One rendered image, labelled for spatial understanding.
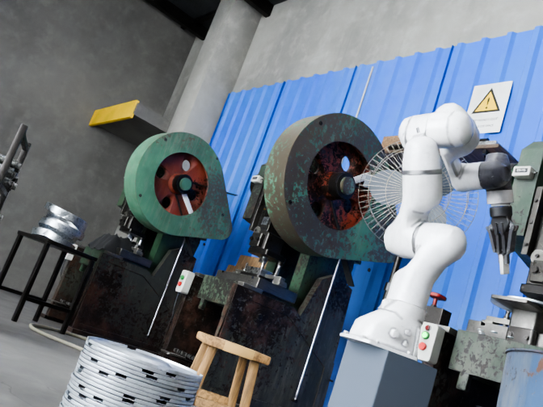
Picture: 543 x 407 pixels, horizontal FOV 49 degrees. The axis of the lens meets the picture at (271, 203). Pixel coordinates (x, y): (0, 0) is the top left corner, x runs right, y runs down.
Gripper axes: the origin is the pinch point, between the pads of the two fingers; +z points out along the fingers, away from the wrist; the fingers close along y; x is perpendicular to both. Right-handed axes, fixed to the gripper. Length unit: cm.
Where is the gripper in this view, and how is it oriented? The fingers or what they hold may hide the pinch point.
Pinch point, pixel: (504, 264)
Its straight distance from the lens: 223.0
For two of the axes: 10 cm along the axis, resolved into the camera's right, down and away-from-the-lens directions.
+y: 4.3, -0.6, -9.0
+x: 9.0, -0.2, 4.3
